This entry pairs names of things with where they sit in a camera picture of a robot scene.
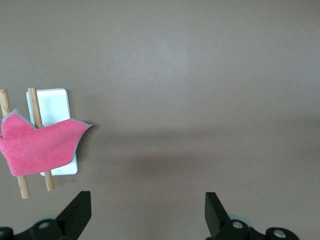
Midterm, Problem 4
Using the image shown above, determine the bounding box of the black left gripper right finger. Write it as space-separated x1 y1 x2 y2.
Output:
205 191 301 240

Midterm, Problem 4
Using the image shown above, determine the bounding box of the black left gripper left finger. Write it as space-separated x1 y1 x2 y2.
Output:
0 191 92 240

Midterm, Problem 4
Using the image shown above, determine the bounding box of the grey and pink towel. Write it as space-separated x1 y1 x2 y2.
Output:
0 108 94 177

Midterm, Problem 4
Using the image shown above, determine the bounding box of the white rack with wooden rods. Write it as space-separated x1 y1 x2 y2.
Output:
0 87 80 200

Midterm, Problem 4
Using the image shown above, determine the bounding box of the brown table cover sheet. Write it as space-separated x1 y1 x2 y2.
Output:
0 0 320 240

